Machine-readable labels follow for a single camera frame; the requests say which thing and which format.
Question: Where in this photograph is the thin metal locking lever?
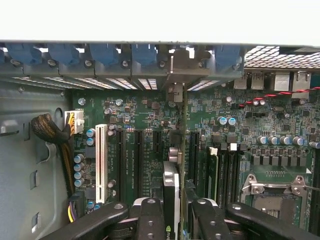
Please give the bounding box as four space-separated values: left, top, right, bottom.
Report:
299 184 320 193

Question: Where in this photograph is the blue card retention clip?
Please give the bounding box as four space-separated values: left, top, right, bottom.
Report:
89 43 121 68
48 43 81 67
131 43 159 68
214 46 243 71
7 43 42 66

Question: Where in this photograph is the white expansion slot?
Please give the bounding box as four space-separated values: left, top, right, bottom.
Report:
95 123 109 204

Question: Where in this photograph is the white power connector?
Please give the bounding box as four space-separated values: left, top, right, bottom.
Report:
64 109 85 136

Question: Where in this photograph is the long black expansion slot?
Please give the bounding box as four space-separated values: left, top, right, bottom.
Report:
134 128 145 200
116 127 127 202
187 130 201 181

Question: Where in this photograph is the braided power wire bundle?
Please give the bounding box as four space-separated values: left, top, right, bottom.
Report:
30 112 76 198

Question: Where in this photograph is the open PC case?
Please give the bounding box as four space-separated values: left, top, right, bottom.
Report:
0 38 320 240

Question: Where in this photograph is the CPU socket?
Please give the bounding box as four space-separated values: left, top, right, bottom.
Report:
240 173 311 227

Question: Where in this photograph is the red black twisted wire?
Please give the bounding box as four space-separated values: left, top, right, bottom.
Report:
237 86 320 108

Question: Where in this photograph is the multicolour power wire bundle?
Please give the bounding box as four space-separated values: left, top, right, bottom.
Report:
66 191 86 224

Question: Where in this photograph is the green Dell motherboard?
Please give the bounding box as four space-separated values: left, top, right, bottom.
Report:
72 71 320 233

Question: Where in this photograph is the short black expansion slot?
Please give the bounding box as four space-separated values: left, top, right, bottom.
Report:
152 129 163 155

